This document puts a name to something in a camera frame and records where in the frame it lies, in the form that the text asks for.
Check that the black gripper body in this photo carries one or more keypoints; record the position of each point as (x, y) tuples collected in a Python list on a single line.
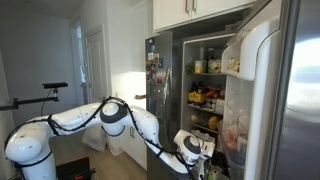
[(202, 164)]

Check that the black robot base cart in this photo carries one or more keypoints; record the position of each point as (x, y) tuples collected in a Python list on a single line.
[(71, 166)]

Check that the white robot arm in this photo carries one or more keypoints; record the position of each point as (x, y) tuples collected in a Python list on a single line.
[(73, 116)]

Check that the fridge cabinet white interior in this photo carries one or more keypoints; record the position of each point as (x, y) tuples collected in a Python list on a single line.
[(185, 110)]

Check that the open fridge door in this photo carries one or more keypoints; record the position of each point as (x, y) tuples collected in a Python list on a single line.
[(300, 140)]

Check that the green bottle white cap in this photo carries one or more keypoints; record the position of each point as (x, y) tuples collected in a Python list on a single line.
[(214, 175)]

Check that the white cardboard box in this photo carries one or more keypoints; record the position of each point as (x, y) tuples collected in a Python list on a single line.
[(208, 136)]

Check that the orange white plastic tub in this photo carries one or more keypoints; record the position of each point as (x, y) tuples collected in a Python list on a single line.
[(230, 137)]

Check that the yellow fruit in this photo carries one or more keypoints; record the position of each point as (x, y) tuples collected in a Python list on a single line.
[(213, 123)]

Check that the pale round fruit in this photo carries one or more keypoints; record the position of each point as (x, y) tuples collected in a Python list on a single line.
[(194, 118)]

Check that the white cartons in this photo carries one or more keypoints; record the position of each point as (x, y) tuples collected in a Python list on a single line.
[(220, 106)]

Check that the yellow beer bottle pack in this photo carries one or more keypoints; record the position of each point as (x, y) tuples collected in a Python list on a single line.
[(196, 98)]

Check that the white lower counter cabinet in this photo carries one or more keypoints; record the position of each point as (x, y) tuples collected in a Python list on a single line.
[(136, 153)]

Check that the red food packages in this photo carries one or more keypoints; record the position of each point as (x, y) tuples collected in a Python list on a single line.
[(215, 93)]

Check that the water ice dispenser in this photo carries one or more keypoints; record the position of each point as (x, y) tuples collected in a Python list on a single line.
[(155, 100)]

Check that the wooden utensil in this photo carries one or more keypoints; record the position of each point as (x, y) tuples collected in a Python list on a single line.
[(140, 97)]

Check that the red landscape postcard magnet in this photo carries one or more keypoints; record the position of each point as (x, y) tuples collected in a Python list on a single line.
[(160, 79)]

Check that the yellow jar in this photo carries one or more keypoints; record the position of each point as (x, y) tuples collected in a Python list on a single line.
[(199, 67)]

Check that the pale green cabbage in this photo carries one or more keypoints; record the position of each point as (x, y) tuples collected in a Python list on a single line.
[(216, 66)]

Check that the butter packs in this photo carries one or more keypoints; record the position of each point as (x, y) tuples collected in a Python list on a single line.
[(234, 65)]

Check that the dark picture magnet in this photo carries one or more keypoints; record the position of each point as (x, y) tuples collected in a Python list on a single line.
[(161, 63)]

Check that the dark tall bottle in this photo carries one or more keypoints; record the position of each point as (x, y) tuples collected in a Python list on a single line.
[(210, 55)]

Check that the white plastic bag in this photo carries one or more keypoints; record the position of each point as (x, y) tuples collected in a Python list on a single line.
[(95, 140)]

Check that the orange black clamp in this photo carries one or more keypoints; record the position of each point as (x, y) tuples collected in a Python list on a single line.
[(83, 175)]

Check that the stainless steel freezer door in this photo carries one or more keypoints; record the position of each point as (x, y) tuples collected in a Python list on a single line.
[(163, 50)]

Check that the white interior door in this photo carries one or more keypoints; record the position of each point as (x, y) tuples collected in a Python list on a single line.
[(96, 63)]

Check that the white upper cabinets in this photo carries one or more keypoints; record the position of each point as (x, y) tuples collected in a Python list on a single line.
[(170, 13)]

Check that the white doorway frame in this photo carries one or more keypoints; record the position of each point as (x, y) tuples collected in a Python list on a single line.
[(79, 60)]

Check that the black stereo camera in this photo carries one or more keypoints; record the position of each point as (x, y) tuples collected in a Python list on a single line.
[(55, 85)]

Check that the camera boom stand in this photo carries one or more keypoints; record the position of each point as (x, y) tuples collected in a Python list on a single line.
[(33, 100)]

